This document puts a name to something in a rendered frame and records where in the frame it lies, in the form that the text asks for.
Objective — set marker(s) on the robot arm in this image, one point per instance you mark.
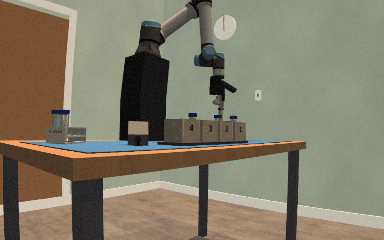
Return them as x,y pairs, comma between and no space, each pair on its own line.
153,35

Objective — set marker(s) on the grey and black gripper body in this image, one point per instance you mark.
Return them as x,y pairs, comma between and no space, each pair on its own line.
214,89

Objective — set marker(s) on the beige tube rack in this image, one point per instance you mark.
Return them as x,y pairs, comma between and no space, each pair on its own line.
57,135

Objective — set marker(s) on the beige bucket adapter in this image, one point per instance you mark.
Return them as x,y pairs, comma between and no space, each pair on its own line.
182,131
239,131
225,131
208,131

